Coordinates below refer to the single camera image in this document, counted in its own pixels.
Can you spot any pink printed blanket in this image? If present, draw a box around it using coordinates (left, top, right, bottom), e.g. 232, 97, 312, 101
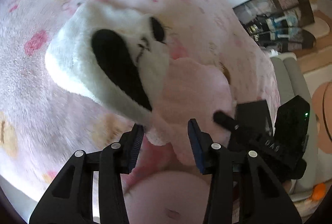
0, 0, 282, 188

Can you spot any dark wardrobe shelf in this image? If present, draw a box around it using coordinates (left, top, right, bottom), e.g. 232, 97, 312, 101
233, 0, 317, 53

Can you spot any small orange object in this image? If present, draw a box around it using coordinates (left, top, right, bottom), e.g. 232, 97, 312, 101
311, 184, 326, 201

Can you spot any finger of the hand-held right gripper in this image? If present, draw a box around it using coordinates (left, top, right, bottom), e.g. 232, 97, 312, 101
213, 110, 240, 132

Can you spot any pink plush cushion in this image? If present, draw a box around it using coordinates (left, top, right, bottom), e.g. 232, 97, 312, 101
124, 171, 214, 224

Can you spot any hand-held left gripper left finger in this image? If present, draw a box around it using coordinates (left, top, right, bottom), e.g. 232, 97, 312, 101
29, 124, 144, 224

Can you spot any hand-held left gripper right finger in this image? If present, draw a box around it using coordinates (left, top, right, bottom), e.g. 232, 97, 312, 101
188, 118, 303, 224

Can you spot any white dog plush toy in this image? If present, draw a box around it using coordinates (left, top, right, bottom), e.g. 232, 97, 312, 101
45, 3, 232, 165

